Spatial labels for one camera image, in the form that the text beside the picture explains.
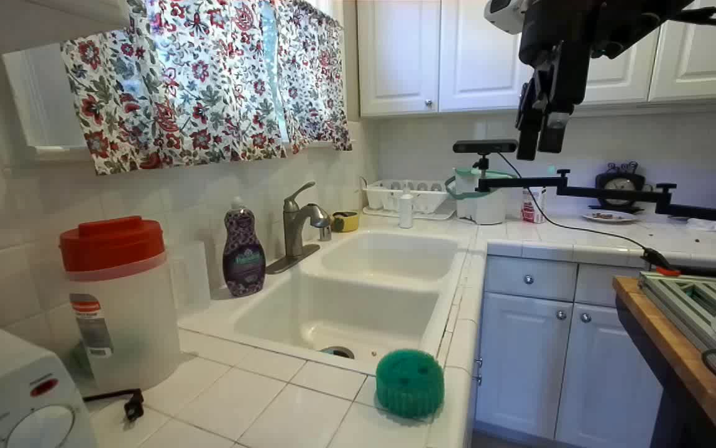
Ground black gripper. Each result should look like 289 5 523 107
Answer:
515 33 595 161

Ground metal kitchen tap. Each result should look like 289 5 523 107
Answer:
265 178 336 275

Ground white container with green lid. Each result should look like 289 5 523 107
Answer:
442 165 512 228

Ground dark round basket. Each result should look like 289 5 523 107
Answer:
595 161 648 211

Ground white plate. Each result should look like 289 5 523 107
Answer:
579 206 641 226

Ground small white bottle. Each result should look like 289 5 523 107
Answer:
398 192 418 232

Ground black orange clamp tool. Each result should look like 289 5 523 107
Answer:
638 247 687 279

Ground yellow sponge holder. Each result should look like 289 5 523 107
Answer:
331 208 364 235

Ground white base cabinets with drawers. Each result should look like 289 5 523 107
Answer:
469 252 666 448

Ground white double sink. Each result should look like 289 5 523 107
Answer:
177 226 487 377

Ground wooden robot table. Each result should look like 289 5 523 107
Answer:
612 274 716 448

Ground round green scrubber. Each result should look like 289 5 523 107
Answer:
374 346 448 422

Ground purple dish soap bottle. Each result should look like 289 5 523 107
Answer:
222 196 268 298

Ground floral window curtain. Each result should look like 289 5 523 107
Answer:
60 0 356 177

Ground clear pitcher with red lid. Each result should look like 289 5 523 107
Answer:
57 213 185 398

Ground black toaster power plug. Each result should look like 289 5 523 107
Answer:
81 385 147 425

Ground black stereo camera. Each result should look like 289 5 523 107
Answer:
449 137 520 156

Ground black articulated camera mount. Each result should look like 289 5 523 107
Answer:
472 155 716 226

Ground black camera cable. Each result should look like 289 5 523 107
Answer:
494 151 666 262

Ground green metal base plate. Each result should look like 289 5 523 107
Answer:
637 268 716 392

